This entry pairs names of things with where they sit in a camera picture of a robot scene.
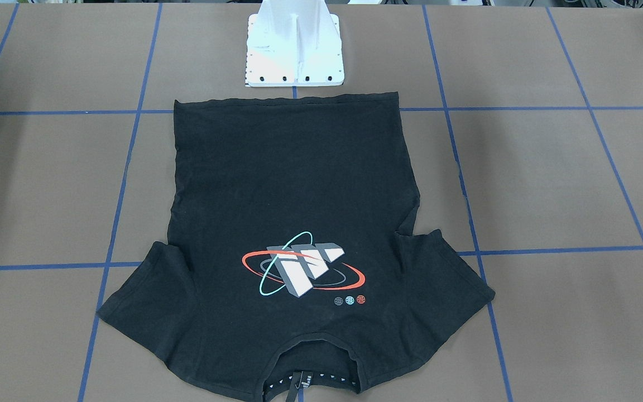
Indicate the black graphic t-shirt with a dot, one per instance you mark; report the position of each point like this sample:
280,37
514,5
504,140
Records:
291,259

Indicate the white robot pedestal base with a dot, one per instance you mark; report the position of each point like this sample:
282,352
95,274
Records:
294,44

